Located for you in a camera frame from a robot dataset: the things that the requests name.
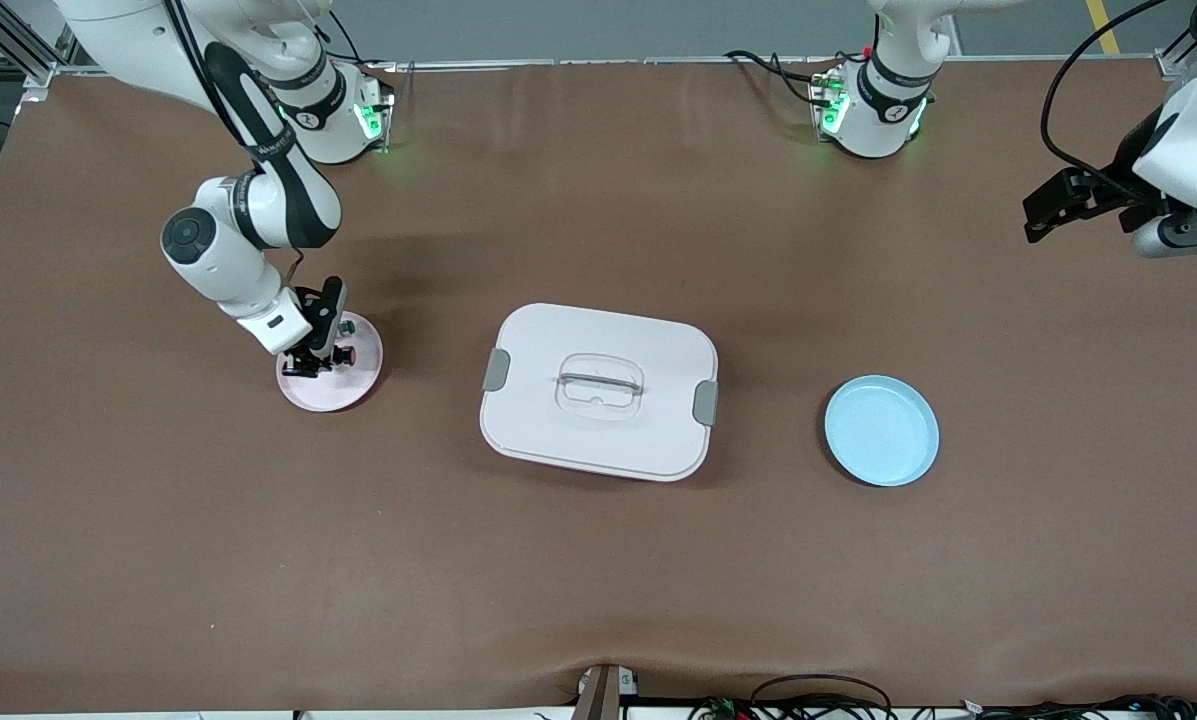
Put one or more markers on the white storage box lid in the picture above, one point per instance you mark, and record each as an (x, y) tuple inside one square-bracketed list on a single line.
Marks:
[(598, 440)]

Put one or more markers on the orange push-button switch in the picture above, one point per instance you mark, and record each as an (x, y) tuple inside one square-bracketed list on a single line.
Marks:
[(348, 355)]

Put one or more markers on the grey box latch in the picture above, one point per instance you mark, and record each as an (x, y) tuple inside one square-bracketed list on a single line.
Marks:
[(706, 403), (496, 370)]

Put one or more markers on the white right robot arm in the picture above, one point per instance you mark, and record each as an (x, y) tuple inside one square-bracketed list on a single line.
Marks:
[(228, 250)]

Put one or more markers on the aluminium frame strut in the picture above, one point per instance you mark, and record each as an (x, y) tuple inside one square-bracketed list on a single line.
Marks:
[(8, 50), (1188, 45)]

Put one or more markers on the pink round plate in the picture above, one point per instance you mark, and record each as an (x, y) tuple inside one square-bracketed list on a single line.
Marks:
[(343, 390)]

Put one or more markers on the silver table edge rail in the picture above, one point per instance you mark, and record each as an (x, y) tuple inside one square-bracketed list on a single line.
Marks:
[(608, 62)]

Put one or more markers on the blue round plate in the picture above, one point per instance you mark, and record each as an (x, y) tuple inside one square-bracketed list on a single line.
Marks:
[(883, 432)]

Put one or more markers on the brown camera mount post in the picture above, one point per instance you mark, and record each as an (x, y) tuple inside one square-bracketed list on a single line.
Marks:
[(601, 695)]

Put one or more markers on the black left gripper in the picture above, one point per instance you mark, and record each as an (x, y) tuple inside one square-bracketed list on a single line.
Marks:
[(1124, 171)]

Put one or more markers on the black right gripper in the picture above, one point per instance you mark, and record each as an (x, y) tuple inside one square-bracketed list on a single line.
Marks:
[(310, 352)]

